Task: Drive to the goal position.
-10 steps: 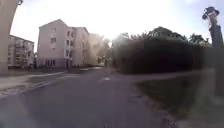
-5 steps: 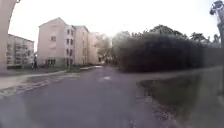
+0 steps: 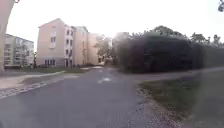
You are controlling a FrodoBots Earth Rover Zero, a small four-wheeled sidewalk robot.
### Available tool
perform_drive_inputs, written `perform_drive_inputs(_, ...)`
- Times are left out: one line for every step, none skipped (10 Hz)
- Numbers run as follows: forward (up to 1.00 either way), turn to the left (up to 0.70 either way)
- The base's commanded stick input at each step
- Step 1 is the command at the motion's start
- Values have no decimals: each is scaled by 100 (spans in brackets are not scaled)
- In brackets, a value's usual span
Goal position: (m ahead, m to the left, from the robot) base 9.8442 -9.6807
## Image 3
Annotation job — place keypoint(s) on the grass patch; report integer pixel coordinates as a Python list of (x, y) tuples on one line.
[(173, 93)]

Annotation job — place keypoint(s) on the row of trees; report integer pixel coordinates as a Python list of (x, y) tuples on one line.
[(166, 31)]

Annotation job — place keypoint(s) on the grey apartment building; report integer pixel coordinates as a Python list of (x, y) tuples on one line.
[(18, 51)]

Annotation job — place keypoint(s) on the cobblestone strip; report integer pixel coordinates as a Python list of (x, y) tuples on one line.
[(23, 88)]

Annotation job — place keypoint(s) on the pale building corner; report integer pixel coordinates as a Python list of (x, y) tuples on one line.
[(4, 26)]

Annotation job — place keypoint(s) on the grey asphalt road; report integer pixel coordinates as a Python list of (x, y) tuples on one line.
[(86, 103)]

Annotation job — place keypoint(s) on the pale pavement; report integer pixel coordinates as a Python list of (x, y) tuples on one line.
[(13, 81)]

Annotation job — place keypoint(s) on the tree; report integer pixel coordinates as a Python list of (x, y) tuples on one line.
[(102, 46)]

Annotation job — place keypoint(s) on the pink apartment building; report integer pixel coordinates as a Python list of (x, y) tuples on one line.
[(50, 40)]

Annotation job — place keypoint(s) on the grass strip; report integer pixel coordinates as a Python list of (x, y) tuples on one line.
[(53, 70)]

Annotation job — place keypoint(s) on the large dark hedge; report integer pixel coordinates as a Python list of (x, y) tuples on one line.
[(163, 55)]

